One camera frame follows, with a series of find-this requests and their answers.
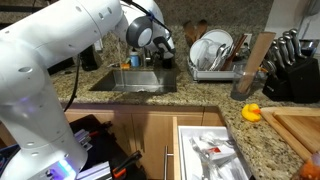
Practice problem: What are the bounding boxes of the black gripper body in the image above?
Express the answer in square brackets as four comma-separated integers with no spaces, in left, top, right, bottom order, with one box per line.
[152,34,177,61]

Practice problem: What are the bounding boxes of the chrome kitchen faucet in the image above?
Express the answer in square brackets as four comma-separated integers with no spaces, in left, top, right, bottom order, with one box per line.
[114,33,125,68]

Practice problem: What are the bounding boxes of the wooden spoon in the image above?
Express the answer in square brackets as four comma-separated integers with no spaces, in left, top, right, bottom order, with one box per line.
[182,18,209,47]

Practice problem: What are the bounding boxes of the stainless steel sink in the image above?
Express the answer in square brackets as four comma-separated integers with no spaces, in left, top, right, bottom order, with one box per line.
[88,67,178,94]

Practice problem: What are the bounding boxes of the white soap dispenser blue label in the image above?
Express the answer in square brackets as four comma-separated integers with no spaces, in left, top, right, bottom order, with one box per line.
[128,48,141,68]

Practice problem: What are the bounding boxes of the clear plastic container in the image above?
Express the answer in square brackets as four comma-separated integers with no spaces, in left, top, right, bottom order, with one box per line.
[188,37,215,68]

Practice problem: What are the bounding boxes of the grey dish rack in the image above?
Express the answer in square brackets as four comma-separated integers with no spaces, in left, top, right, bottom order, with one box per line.
[186,55,242,83]

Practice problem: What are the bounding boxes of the metal cutlery in rack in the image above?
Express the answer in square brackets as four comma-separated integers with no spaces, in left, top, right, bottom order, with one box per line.
[208,43,235,72]

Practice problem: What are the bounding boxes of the white plate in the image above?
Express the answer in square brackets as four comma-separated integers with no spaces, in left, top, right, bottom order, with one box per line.
[201,28,235,52]

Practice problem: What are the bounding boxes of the clear glass cup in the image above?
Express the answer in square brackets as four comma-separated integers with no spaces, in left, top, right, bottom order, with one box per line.
[230,64,256,102]

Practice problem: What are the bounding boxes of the long wooden utensil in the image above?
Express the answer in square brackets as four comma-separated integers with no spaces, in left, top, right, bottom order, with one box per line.
[236,31,277,95]

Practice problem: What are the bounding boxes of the open wooden drawer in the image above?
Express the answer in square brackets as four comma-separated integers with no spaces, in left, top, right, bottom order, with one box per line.
[171,115,255,180]

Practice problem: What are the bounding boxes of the yellow rubber duck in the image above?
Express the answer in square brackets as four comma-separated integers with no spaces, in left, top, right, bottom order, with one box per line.
[241,102,262,123]

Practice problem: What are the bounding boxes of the clear plastic cutlery packets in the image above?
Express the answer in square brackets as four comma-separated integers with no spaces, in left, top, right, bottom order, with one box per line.
[189,130,248,180]

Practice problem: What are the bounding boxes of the orange black clamp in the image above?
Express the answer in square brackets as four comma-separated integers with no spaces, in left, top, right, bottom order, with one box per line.
[111,149,143,180]

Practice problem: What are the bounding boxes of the large wooden cutting board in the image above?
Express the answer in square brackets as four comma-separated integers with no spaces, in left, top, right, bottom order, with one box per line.
[259,106,320,163]

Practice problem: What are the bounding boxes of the black knife block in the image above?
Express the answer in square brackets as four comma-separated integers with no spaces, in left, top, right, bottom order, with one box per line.
[262,55,320,104]

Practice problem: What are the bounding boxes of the small wooden cutting board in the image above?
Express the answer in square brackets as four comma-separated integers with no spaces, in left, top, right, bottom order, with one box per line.
[272,111,320,155]

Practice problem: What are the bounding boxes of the brown utensil handles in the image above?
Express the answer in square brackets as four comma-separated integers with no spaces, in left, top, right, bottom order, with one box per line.
[220,32,248,72]

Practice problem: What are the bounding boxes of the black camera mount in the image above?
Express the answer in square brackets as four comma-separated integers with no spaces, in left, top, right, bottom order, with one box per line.
[79,44,103,72]

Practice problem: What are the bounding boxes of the white wall outlet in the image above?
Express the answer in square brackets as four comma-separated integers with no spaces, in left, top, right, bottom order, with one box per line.
[244,32,254,47]

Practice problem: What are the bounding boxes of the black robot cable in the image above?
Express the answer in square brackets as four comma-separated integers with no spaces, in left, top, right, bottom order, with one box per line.
[62,54,82,113]

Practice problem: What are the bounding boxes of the metal drawer handle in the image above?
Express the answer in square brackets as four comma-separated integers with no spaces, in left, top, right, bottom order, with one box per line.
[162,144,175,180]

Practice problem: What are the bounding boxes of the steel handle knife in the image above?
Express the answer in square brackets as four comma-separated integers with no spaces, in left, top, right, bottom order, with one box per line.
[289,28,307,60]
[270,41,285,72]
[276,36,290,68]
[282,31,297,65]

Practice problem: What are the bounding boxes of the silver aluminium rail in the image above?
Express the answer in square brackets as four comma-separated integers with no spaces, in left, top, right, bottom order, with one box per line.
[73,128,92,151]

